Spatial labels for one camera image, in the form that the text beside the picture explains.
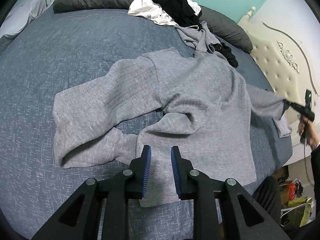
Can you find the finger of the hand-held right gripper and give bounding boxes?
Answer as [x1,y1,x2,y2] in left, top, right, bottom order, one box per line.
[284,100,304,113]

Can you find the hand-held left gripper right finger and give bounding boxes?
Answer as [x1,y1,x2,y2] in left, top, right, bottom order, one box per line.
[170,146,290,240]

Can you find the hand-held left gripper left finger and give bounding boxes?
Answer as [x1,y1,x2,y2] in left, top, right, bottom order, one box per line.
[31,144,152,240]

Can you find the grey quilted sweatshirt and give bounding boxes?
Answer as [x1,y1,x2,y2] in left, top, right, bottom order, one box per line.
[53,47,288,208]

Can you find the person's right hand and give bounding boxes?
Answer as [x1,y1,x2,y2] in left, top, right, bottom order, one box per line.
[297,119,320,150]

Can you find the cream tufted headboard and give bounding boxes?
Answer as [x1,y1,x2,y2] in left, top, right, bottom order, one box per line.
[237,6,320,130]

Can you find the black garment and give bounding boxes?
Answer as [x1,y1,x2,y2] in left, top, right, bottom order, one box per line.
[152,0,200,28]
[210,42,239,68]

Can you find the red bag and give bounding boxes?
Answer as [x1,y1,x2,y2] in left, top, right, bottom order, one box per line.
[286,182,298,200]

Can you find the yellow-green cloth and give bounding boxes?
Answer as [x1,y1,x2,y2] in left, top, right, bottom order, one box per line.
[289,196,315,227]

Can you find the grey knit garment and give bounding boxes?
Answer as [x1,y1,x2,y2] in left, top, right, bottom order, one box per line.
[175,21,223,54]

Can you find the white garment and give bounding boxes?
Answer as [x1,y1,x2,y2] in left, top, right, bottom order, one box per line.
[128,0,202,27]

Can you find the light grey blanket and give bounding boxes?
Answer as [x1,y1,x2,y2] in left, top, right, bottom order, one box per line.
[0,0,57,40]

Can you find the thin black cable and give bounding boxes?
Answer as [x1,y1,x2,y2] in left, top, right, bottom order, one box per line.
[302,144,315,188]

